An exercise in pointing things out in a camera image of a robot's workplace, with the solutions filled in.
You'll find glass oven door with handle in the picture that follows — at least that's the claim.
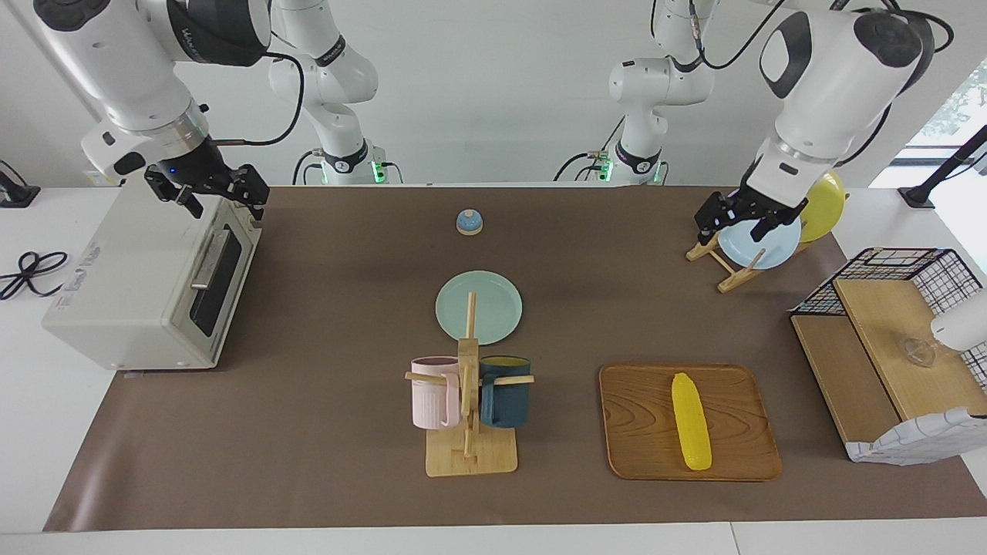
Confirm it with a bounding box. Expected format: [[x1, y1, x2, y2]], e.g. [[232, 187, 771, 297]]
[[189, 199, 263, 363]]

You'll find yellow corn cob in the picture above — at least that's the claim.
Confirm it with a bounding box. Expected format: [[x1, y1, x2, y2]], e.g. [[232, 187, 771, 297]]
[[671, 372, 713, 472]]

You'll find pale green plate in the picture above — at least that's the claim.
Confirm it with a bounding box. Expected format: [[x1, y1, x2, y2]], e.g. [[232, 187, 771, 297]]
[[436, 271, 524, 346]]

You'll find white toaster oven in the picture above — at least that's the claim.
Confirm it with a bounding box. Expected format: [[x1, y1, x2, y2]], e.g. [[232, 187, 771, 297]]
[[42, 179, 263, 371]]

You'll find light blue plate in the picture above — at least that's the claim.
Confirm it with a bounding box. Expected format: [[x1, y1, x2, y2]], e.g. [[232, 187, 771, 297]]
[[717, 218, 803, 271]]

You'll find wooden plate rack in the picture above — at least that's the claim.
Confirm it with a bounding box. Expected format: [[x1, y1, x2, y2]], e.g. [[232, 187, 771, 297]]
[[686, 193, 849, 294]]

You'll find yellow plate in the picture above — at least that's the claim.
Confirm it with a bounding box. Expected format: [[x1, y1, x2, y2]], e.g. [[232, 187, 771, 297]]
[[798, 170, 847, 244]]

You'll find brown table mat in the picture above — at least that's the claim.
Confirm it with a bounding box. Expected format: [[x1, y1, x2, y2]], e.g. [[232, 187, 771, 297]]
[[44, 185, 987, 533]]

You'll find black clamp stand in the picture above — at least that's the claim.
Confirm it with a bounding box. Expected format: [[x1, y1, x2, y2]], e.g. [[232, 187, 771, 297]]
[[898, 123, 987, 209]]

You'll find black desk clamp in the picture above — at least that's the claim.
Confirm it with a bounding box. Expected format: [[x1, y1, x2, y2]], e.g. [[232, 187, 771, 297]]
[[0, 160, 41, 209]]

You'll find small clear glass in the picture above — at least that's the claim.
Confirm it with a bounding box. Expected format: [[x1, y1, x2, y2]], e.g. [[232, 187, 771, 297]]
[[898, 337, 938, 368]]

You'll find brown wooden tray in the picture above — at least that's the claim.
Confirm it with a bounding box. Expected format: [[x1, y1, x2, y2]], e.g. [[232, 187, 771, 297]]
[[599, 364, 783, 483]]

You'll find white rounded device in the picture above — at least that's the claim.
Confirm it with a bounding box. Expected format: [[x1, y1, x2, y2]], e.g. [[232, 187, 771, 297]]
[[931, 289, 987, 353]]

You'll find pink mug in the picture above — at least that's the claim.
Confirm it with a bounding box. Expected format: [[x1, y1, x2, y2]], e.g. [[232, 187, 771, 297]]
[[410, 356, 463, 430]]

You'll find dark blue mug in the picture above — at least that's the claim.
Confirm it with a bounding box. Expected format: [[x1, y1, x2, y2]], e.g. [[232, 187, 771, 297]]
[[480, 355, 533, 429]]

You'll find white checked cloth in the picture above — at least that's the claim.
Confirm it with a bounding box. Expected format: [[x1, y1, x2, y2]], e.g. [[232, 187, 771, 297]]
[[845, 407, 987, 466]]

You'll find wooden mug rack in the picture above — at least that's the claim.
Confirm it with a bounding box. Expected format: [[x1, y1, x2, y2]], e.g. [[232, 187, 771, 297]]
[[405, 291, 535, 478]]

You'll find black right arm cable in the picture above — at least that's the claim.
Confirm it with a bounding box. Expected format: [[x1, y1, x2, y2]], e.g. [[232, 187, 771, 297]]
[[210, 52, 305, 147]]

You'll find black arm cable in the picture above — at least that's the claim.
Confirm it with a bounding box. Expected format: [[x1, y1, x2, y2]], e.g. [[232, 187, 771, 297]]
[[690, 0, 957, 167], [210, 52, 305, 147]]

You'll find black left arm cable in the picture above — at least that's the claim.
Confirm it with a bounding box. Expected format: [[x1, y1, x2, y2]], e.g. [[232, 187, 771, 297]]
[[690, 0, 957, 167]]

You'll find wooden shelf with wire basket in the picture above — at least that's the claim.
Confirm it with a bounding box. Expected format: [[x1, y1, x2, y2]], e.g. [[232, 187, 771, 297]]
[[790, 247, 987, 463]]

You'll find black coiled cable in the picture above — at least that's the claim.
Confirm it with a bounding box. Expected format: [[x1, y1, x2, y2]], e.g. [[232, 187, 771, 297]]
[[0, 251, 70, 301]]

